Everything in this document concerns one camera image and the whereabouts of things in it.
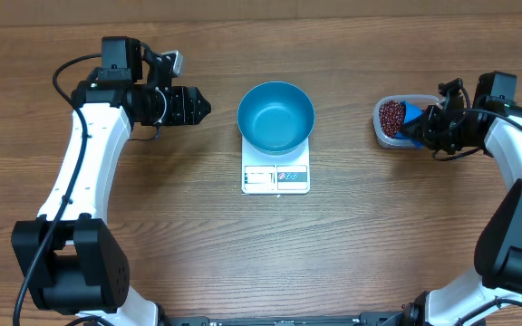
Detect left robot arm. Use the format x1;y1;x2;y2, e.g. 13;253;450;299
11;36;211;325

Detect white digital kitchen scale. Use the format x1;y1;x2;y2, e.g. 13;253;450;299
241;139;311;196

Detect red adzuki beans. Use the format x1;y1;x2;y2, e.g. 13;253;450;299
379;101;406;139

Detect blue metal bowl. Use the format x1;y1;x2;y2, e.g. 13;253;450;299
237;81;315;155

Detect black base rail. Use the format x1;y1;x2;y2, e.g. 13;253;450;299
159;312;424;326

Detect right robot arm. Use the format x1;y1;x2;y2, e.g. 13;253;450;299
386;72;522;325

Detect blue plastic measuring scoop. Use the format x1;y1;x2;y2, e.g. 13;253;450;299
394;101;422;149

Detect clear plastic food container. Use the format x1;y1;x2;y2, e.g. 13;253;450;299
372;94;442;149

